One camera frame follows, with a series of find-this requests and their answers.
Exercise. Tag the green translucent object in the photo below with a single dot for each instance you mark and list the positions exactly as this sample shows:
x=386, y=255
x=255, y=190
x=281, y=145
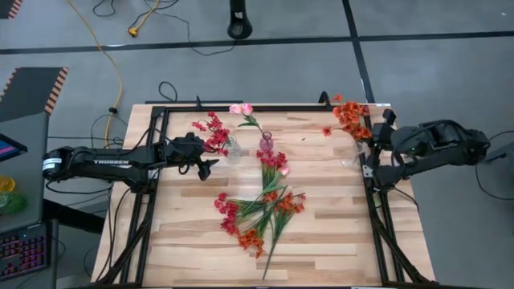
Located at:
x=12, y=202

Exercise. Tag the yellow translucent object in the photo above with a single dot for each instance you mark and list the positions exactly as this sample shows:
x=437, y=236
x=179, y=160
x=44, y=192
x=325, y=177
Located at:
x=6, y=184

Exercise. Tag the large black orange-striped mat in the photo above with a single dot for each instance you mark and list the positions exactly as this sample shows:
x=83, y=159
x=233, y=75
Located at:
x=28, y=92

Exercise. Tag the pink artificial tulip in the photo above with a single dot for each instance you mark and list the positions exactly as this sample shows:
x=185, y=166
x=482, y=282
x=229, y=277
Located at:
x=235, y=108
x=247, y=108
x=284, y=171

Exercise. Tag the black clamp mount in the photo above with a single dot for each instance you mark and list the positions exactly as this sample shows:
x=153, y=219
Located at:
x=323, y=98

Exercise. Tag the pink ribbed glass vase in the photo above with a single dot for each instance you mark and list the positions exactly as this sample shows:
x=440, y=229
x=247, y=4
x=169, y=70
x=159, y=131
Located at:
x=266, y=143

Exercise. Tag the grey stand foot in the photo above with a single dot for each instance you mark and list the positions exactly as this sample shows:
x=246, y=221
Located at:
x=502, y=153

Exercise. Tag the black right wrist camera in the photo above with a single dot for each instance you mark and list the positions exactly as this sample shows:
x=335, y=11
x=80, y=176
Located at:
x=388, y=116

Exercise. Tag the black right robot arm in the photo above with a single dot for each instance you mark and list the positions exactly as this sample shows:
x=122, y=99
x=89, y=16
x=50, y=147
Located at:
x=441, y=140

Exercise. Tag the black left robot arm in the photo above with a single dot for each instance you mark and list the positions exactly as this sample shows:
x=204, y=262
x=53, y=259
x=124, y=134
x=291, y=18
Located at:
x=108, y=162

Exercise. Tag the black desk base bar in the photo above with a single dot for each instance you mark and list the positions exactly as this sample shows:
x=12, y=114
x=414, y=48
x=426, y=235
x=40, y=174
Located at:
x=72, y=218

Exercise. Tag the small black orange-striped mat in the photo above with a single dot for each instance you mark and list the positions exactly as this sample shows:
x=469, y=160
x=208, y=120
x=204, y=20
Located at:
x=6, y=6

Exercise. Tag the black aluminium table frame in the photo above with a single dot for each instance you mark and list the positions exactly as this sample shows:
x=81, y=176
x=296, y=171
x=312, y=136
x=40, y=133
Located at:
x=297, y=108

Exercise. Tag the black round stand base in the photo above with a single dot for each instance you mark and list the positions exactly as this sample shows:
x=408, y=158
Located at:
x=239, y=28

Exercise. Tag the red artificial flower bunch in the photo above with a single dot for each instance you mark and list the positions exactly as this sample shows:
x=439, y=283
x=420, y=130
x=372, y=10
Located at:
x=229, y=210
x=271, y=159
x=219, y=136

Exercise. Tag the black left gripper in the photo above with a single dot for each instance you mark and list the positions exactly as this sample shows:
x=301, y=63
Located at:
x=184, y=148

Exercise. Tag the backlit computer keyboard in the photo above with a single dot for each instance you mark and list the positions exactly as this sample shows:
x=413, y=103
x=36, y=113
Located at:
x=22, y=255

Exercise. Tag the dark tablet screen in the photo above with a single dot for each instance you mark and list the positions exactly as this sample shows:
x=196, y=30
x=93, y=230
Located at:
x=10, y=146

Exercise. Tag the round clear ribbed vase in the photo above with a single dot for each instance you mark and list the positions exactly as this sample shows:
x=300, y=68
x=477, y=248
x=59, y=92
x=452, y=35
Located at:
x=235, y=152

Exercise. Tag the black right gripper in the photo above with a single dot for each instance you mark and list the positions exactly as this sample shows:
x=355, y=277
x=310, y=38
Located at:
x=381, y=135

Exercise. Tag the grey side desk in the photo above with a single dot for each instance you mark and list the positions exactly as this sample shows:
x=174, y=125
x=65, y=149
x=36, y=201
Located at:
x=28, y=168

